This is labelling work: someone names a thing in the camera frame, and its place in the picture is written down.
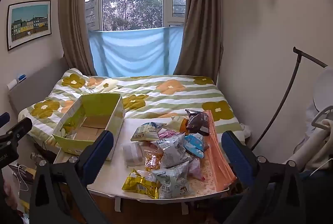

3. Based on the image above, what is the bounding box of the framed wall picture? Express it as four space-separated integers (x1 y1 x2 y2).
6 0 52 51

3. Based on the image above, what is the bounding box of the black curved pole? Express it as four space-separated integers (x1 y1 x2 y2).
251 47 328 150

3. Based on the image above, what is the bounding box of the white round fan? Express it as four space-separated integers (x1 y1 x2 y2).
312 67 333 113

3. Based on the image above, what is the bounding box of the clear packet of white cakes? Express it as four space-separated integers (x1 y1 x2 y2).
122 142 143 167

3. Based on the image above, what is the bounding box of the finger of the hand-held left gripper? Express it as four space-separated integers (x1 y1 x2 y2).
0 117 33 148
0 112 11 129

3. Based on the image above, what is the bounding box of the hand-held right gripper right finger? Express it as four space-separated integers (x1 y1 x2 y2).
221 131 307 224

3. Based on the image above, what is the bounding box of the white crumpled cloth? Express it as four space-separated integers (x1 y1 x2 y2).
239 123 251 139

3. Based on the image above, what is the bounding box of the green and white cardboard box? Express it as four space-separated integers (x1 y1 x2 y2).
45 93 125 161

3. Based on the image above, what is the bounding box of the light blue cloth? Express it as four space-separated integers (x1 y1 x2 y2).
88 26 184 77

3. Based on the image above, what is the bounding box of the grey white snack packet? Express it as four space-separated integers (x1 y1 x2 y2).
151 133 186 168
151 161 190 200

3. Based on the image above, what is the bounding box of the white drying rack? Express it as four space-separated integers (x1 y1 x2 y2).
283 107 333 170

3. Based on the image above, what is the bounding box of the light green orange snack packet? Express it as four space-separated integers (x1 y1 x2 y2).
166 115 189 133

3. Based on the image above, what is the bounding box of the pink white snack packet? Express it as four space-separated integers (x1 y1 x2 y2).
187 156 203 179

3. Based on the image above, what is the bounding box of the yellow snack packet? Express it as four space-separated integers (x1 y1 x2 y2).
122 169 160 200

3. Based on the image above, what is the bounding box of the flower print duvet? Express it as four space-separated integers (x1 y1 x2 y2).
18 68 246 154

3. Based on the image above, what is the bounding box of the pale blue white snack packet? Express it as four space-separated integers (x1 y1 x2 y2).
130 122 167 142

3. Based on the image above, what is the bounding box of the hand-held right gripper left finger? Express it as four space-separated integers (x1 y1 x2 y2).
29 130 115 224

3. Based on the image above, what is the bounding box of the blue and white object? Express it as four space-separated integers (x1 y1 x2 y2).
7 73 28 90

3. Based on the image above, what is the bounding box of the grey headboard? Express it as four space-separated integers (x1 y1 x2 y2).
8 58 71 115

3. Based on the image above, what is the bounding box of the purple brown snack packet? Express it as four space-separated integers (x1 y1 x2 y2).
185 109 210 136

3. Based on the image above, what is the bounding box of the white cable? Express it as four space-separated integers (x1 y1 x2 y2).
13 164 34 192

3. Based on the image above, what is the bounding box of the clear packet of yellow waffle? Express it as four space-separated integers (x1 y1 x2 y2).
142 146 164 171

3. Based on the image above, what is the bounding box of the brown curtain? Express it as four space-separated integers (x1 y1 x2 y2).
58 0 95 76
173 0 224 84

